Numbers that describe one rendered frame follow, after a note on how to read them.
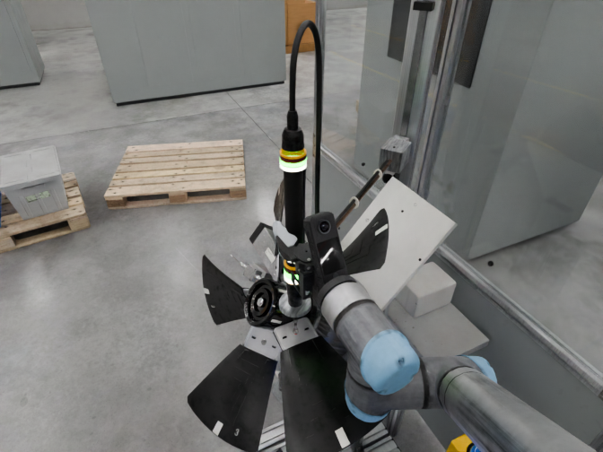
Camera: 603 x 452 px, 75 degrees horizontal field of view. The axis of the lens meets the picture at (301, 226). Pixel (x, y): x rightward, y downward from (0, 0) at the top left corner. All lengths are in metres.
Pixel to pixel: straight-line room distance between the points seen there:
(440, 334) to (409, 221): 0.48
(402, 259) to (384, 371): 0.57
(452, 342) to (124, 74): 5.51
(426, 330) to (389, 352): 0.90
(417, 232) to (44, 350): 2.29
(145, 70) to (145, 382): 4.61
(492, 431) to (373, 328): 0.17
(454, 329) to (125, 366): 1.78
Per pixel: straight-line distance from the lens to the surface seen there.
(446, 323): 1.47
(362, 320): 0.56
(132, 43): 6.09
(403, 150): 1.24
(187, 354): 2.45
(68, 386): 2.57
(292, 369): 0.89
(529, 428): 0.47
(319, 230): 0.60
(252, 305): 0.98
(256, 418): 1.07
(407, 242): 1.07
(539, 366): 1.44
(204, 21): 6.17
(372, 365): 0.54
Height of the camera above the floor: 1.93
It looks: 37 degrees down
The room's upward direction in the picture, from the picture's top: straight up
